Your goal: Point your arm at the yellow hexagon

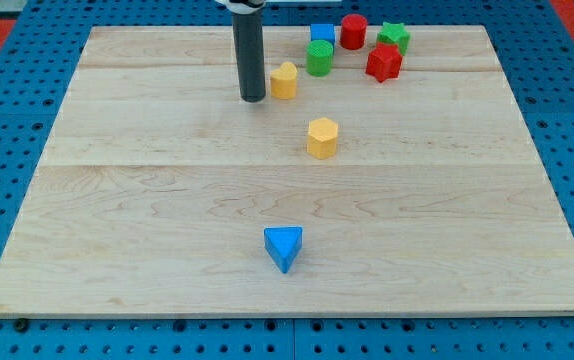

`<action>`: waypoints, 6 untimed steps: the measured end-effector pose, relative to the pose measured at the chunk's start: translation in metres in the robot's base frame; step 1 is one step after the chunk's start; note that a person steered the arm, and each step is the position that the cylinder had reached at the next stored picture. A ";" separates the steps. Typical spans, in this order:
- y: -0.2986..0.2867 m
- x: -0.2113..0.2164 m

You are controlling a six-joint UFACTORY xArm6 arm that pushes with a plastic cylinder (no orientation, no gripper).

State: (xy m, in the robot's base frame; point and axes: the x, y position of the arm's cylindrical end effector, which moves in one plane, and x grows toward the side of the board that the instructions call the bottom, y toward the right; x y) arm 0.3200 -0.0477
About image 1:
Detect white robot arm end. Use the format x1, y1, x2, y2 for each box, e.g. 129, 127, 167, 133
216, 0, 266, 15

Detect yellow hexagon block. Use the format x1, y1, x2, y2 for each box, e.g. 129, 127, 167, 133
307, 117, 339, 159

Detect blue triangle block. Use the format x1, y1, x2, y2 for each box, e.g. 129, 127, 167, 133
264, 226, 303, 274

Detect yellow heart block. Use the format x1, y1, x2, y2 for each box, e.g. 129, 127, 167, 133
270, 62, 298, 100

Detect wooden board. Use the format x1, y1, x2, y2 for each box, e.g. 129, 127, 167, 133
0, 26, 574, 319

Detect green cylinder block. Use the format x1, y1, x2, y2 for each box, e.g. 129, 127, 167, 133
305, 40, 334, 77

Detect red star block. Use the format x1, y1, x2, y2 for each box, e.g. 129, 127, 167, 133
365, 43, 403, 82

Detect blue cube block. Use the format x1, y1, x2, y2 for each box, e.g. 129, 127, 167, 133
310, 23, 336, 46

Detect red cylinder block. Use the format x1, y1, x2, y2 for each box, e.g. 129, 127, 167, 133
340, 14, 368, 50

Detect green star block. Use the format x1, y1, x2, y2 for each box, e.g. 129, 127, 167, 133
376, 22, 411, 56

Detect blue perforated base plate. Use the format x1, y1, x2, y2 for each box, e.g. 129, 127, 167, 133
0, 0, 574, 359

